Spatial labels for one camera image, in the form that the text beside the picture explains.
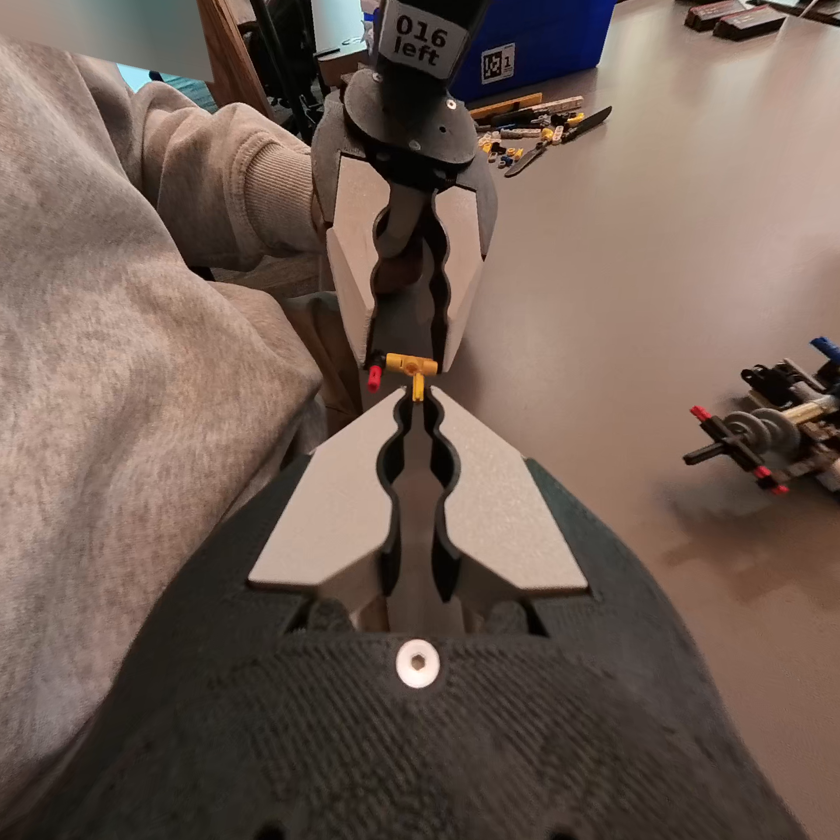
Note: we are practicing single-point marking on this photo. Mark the yellow lego cross connector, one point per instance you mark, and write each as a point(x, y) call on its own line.
point(413, 367)

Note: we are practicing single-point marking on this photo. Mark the blue plastic bin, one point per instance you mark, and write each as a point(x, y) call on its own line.
point(531, 39)

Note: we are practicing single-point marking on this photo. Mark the person's left forearm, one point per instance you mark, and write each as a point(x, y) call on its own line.
point(249, 197)

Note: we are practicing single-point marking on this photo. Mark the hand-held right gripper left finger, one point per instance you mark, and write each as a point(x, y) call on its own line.
point(328, 512)

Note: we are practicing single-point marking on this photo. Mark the partly built lego model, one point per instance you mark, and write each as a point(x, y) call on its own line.
point(774, 433)

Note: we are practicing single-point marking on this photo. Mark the person's left hand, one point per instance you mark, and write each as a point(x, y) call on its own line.
point(397, 272)

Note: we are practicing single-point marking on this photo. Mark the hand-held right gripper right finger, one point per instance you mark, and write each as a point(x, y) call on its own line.
point(505, 512)

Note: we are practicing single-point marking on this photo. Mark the black tripod stand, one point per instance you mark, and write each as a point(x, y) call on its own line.
point(289, 59)

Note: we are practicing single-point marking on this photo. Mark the red lego pin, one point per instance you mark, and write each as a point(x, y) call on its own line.
point(375, 377)

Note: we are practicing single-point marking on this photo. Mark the dark brown box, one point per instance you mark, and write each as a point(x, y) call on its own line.
point(712, 14)
point(748, 25)

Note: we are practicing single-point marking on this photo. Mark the person in grey hoodie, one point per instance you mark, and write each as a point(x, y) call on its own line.
point(111, 394)

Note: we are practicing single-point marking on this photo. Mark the pile of loose lego pieces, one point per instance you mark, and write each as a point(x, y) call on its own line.
point(531, 128)

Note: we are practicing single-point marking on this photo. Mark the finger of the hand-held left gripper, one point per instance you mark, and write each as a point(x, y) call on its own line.
point(354, 249)
point(463, 256)

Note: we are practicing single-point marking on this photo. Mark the wooden door frame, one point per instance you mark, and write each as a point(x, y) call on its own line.
point(233, 52)

